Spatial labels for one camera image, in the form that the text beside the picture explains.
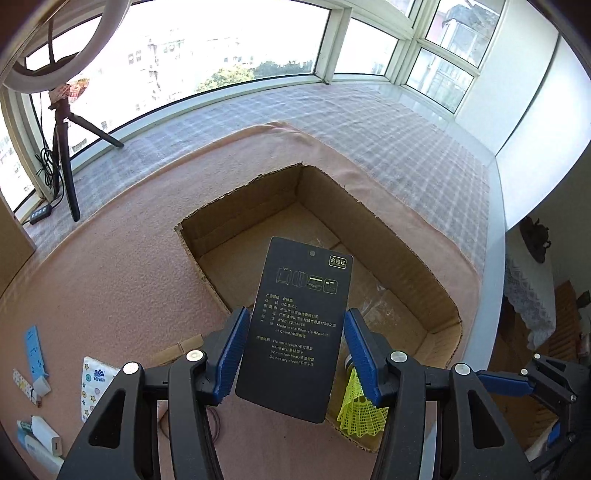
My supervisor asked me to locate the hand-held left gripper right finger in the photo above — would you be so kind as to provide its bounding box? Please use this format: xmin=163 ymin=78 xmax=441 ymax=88
xmin=342 ymin=308 xmax=532 ymax=480

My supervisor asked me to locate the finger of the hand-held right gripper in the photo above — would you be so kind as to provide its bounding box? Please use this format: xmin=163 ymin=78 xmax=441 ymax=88
xmin=475 ymin=354 xmax=579 ymax=416

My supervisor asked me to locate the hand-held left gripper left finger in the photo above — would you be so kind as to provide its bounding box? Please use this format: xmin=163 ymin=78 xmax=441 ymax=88
xmin=55 ymin=305 xmax=252 ymax=480

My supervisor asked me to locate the dark red hair tie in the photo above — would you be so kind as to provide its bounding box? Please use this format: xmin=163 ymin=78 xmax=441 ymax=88
xmin=161 ymin=401 xmax=222 ymax=457

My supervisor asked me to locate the black hang tag card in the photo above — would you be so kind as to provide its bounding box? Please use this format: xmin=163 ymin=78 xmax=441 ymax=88
xmin=235 ymin=236 xmax=354 ymax=424

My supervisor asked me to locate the star-printed tissue pack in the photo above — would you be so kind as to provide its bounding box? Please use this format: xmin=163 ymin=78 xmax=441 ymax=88
xmin=81 ymin=356 xmax=122 ymax=423

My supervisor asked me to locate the cardboard box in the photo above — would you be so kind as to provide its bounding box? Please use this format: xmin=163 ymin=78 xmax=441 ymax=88
xmin=174 ymin=162 xmax=463 ymax=454

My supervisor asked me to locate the blue plastic strip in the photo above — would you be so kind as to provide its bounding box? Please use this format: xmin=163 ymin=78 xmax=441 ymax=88
xmin=24 ymin=325 xmax=51 ymax=384

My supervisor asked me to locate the white power bank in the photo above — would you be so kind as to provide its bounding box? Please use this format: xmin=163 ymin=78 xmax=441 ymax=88
xmin=30 ymin=415 xmax=63 ymax=457

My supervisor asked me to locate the white patterned strip box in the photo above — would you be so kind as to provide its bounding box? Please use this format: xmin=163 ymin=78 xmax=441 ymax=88
xmin=13 ymin=368 xmax=42 ymax=407

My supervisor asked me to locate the white bottle with blue cap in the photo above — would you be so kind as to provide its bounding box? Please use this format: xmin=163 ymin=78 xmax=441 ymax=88
xmin=21 ymin=434 xmax=64 ymax=468

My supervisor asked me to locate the small cardboard piece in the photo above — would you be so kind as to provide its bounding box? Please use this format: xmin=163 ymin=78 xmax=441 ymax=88
xmin=150 ymin=335 xmax=206 ymax=367

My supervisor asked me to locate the yellow plastic shuttlecock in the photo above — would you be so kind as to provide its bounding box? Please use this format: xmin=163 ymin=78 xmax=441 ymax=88
xmin=337 ymin=355 xmax=386 ymax=438

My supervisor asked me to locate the brown wooden furniture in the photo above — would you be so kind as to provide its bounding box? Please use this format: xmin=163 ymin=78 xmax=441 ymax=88
xmin=485 ymin=281 xmax=591 ymax=444

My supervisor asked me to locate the white lace cloth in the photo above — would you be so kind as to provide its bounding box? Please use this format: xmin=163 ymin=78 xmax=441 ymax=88
xmin=503 ymin=251 xmax=555 ymax=352

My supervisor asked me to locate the pink blanket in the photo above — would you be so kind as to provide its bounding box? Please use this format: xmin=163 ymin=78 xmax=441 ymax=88
xmin=0 ymin=121 xmax=478 ymax=480

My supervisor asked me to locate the dark hanging ornament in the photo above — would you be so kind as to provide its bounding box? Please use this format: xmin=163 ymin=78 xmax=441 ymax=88
xmin=519 ymin=217 xmax=552 ymax=264

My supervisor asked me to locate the grey plaid cloth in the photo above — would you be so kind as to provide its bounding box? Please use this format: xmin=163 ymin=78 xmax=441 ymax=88
xmin=23 ymin=83 xmax=491 ymax=259

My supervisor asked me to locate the light wooden board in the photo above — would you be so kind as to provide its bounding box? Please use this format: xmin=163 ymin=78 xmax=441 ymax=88
xmin=0 ymin=194 xmax=37 ymax=296

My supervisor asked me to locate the black tripod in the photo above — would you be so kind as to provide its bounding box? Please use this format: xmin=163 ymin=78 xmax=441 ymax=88
xmin=48 ymin=85 xmax=125 ymax=223

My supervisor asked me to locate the red and white paper label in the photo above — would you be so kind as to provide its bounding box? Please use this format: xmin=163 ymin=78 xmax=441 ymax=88
xmin=48 ymin=80 xmax=90 ymax=109

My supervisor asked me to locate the black cable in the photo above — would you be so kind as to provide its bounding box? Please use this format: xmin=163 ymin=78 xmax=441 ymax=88
xmin=34 ymin=148 xmax=63 ymax=217

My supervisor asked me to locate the white window frame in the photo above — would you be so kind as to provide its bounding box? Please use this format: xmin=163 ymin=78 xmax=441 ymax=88
xmin=0 ymin=0 xmax=504 ymax=217

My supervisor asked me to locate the white ring light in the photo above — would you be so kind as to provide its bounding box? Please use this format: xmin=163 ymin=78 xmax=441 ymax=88
xmin=2 ymin=0 xmax=132 ymax=95

